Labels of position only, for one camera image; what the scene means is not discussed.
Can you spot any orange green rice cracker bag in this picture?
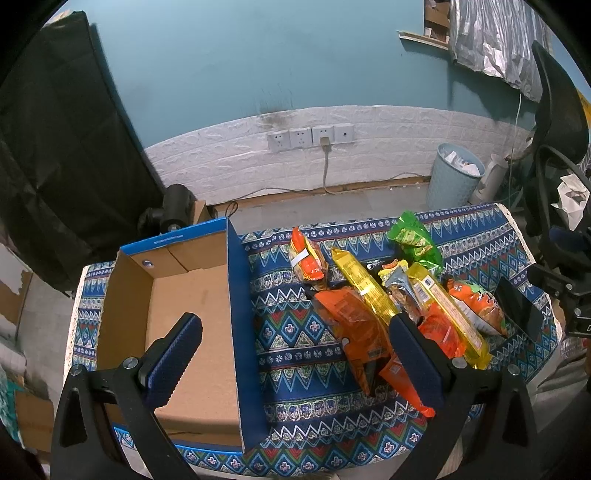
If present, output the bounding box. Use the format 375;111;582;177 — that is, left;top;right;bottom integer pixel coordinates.
444;278;508;337

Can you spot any orange snack bag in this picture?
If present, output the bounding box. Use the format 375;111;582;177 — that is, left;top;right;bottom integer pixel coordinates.
312;287;392;397

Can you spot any silver foil snack pack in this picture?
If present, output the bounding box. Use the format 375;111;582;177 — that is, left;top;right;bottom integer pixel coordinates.
379;260;423;325

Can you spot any green snack bag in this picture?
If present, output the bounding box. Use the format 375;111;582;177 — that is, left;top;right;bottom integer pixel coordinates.
388;211;444;277

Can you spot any red yellow fries snack bag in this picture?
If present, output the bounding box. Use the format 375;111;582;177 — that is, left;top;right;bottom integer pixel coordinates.
288;227;329;291

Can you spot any black yellow noodle snack bag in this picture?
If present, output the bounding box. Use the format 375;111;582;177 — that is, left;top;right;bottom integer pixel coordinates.
365;259;393;274

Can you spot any small orange red snack pack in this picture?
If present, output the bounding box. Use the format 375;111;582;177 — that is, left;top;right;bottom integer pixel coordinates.
389;311;471;425

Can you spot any yellow long snack pack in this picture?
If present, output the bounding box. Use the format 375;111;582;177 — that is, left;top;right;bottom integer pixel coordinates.
407;262;492;370
331;248;400;326

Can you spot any blue cardboard box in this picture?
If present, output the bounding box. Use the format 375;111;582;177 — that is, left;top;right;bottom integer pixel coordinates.
96;218;270;452

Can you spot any blue patterned tablecloth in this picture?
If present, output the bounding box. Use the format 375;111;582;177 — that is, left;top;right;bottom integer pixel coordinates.
64;204;562;477

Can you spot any black cylinder device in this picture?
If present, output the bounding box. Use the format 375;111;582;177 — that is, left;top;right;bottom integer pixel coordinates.
138;184;195;236

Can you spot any small brown cardboard box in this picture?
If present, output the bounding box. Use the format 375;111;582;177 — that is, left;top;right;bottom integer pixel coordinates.
192;200;212;224

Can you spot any black cloth backdrop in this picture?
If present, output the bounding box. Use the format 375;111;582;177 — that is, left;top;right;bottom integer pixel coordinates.
1;11;164;291

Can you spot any light blue waste bin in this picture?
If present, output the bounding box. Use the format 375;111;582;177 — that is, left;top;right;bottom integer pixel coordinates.
427;143;485;210

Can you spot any silver foil curtain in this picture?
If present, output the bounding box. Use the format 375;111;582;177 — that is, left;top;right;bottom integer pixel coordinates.
449;0;552;102

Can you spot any grey plug and cable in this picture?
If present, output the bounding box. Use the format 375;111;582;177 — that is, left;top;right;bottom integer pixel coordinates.
216;136;433;218

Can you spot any white wall socket strip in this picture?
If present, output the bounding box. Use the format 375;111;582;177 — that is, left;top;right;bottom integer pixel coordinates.
266;123;356;153

